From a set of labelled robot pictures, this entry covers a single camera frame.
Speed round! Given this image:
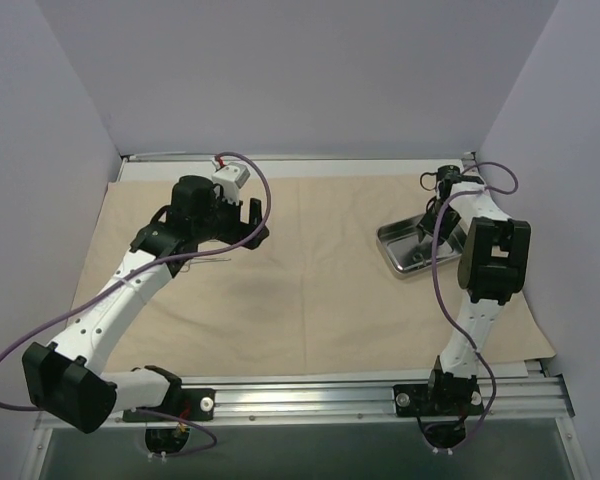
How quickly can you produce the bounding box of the stainless steel instrument tray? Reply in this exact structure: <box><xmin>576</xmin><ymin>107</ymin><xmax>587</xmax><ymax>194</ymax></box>
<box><xmin>376</xmin><ymin>214</ymin><xmax>466</xmax><ymax>279</ymax></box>

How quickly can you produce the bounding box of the beige cloth wrap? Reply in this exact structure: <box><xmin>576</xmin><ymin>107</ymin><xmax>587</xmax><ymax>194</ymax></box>
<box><xmin>54</xmin><ymin>172</ymin><xmax>556</xmax><ymax>374</ymax></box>

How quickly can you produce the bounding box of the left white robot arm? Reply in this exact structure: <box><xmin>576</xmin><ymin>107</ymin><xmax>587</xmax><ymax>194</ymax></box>
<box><xmin>22</xmin><ymin>165</ymin><xmax>268</xmax><ymax>433</ymax></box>

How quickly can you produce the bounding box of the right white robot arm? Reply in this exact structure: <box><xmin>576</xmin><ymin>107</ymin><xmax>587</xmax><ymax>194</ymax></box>
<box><xmin>416</xmin><ymin>165</ymin><xmax>531</xmax><ymax>413</ymax></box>

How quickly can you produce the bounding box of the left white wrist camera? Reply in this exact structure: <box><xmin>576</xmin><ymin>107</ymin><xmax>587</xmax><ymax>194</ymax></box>
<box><xmin>211</xmin><ymin>160</ymin><xmax>250</xmax><ymax>205</ymax></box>

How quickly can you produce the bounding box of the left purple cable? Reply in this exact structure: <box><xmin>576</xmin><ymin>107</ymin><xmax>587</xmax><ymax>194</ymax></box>
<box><xmin>0</xmin><ymin>152</ymin><xmax>274</xmax><ymax>459</ymax></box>

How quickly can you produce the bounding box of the purple cable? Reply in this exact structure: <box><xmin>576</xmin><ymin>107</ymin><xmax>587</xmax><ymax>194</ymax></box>
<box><xmin>0</xmin><ymin>152</ymin><xmax>274</xmax><ymax>459</ymax></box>
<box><xmin>429</xmin><ymin>162</ymin><xmax>520</xmax><ymax>446</ymax></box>

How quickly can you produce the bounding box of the aluminium right side rail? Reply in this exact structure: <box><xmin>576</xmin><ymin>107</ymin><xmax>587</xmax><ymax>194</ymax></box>
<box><xmin>461</xmin><ymin>151</ymin><xmax>479</xmax><ymax>172</ymax></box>

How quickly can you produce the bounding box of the aluminium rail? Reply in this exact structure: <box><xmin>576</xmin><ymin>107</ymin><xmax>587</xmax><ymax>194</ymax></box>
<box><xmin>461</xmin><ymin>151</ymin><xmax>479</xmax><ymax>172</ymax></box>
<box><xmin>183</xmin><ymin>361</ymin><xmax>574</xmax><ymax>426</ymax></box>

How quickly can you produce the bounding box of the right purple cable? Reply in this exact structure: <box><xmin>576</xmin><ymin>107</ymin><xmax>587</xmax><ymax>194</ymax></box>
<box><xmin>429</xmin><ymin>162</ymin><xmax>520</xmax><ymax>446</ymax></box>

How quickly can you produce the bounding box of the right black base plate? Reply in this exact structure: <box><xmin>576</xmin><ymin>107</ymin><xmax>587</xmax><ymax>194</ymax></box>
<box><xmin>392</xmin><ymin>383</ymin><xmax>484</xmax><ymax>418</ymax></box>

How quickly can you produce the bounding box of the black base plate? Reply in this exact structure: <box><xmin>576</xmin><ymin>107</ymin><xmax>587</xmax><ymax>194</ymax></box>
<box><xmin>392</xmin><ymin>383</ymin><xmax>484</xmax><ymax>418</ymax></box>
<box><xmin>122</xmin><ymin>387</ymin><xmax>216</xmax><ymax>423</ymax></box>

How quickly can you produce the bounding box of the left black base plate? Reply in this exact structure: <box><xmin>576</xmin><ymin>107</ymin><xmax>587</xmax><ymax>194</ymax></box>
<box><xmin>122</xmin><ymin>387</ymin><xmax>216</xmax><ymax>423</ymax></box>

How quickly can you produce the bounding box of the aluminium front rail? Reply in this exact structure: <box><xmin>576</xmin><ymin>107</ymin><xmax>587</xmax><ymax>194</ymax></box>
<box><xmin>183</xmin><ymin>361</ymin><xmax>574</xmax><ymax>426</ymax></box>

